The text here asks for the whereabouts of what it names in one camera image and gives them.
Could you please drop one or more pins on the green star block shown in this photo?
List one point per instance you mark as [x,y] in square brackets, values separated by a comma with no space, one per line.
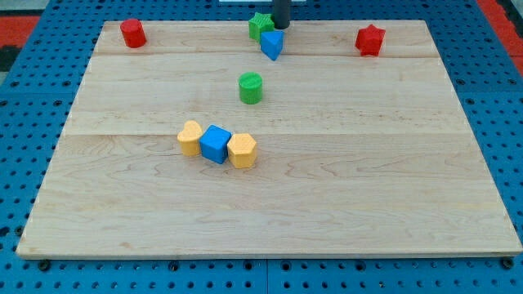
[258,24]

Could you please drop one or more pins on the red cylinder block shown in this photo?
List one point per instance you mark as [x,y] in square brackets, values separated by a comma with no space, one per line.
[133,33]

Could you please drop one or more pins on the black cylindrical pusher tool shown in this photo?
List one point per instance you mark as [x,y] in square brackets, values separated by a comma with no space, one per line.
[281,13]

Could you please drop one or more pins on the blue triangle block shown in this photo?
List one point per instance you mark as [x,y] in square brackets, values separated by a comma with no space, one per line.
[272,44]

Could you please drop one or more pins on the blue cube block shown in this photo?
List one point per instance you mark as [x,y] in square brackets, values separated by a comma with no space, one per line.
[213,144]

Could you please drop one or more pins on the red star block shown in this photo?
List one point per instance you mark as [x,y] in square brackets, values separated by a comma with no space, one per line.
[369,40]

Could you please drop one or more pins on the yellow hexagon block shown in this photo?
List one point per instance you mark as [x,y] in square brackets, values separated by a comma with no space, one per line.
[242,150]

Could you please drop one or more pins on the yellow heart block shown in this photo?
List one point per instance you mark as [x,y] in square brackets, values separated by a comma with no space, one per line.
[188,138]

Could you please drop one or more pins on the wooden board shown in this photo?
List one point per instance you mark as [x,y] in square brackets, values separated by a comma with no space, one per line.
[357,157]

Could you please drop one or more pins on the green cylinder block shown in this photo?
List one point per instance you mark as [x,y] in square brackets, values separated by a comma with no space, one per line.
[250,88]

